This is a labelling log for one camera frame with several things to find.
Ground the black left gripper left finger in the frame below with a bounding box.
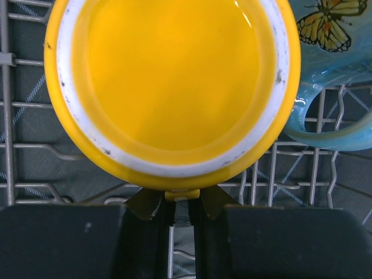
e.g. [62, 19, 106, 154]
[1, 189, 175, 278]

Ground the grey wire dish rack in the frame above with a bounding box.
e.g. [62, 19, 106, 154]
[1, 1, 371, 278]

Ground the yellow mug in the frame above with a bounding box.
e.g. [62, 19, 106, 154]
[44, 1, 301, 200]

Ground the blue butterfly mug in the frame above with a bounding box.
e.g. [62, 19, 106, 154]
[284, 1, 371, 151]

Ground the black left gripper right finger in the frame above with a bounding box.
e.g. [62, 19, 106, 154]
[188, 186, 371, 278]

